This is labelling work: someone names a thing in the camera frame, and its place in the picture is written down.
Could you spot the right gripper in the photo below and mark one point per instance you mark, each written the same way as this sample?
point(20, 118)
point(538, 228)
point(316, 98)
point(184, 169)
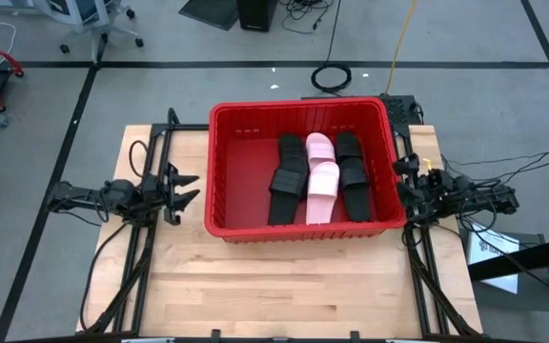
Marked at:
point(434, 200)

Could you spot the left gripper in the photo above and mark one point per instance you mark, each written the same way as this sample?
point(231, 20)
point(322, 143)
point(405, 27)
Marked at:
point(168, 200)

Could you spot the black slide sandal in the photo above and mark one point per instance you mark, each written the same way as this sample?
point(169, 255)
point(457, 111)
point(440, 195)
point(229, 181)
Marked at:
point(292, 145)
point(284, 205)
point(358, 200)
point(348, 143)

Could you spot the pink slide sandal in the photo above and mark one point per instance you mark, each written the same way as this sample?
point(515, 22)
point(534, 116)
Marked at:
point(319, 145)
point(319, 205)

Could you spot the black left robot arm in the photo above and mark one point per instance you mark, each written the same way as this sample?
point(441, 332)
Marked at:
point(84, 195)

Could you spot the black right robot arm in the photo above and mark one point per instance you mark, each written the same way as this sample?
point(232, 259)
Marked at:
point(494, 199)

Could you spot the red plastic bin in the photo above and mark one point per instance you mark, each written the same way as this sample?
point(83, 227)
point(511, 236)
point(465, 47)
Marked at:
point(246, 190)

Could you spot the yellow tag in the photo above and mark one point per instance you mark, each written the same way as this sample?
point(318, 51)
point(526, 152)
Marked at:
point(427, 163)

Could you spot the black perforated box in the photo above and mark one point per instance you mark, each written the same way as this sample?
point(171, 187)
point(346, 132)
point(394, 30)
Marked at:
point(403, 112)

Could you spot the white printed paper sheet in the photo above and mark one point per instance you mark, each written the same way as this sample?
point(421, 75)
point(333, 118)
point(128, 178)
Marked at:
point(494, 240)

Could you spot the black metal stand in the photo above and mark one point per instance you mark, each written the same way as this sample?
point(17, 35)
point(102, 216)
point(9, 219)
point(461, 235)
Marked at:
point(532, 259)

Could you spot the grey side table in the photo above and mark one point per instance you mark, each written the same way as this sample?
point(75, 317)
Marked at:
point(536, 297)

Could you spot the black floor mat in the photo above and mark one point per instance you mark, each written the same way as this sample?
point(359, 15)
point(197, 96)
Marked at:
point(208, 12)

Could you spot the black computer tower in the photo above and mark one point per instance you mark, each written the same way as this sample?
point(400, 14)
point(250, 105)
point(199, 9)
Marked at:
point(255, 14)

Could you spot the white office chair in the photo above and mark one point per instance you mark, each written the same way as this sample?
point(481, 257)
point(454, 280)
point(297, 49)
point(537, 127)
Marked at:
point(88, 14)

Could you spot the grey table foot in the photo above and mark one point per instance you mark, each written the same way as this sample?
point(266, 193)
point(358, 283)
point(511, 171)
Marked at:
point(7, 4)

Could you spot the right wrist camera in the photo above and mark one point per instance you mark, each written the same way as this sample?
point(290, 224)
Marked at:
point(439, 178)

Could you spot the black left aluminium frame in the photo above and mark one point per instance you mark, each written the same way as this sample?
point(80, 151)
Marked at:
point(140, 295)

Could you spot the black aluminium frame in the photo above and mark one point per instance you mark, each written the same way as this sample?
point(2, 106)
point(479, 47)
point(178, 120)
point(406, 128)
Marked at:
point(439, 295)
point(140, 295)

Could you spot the black right aluminium frame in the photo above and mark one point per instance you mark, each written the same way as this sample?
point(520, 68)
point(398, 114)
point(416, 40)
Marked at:
point(439, 295)

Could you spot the black frame crossbar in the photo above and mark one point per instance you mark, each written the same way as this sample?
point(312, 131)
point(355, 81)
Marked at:
point(236, 341)

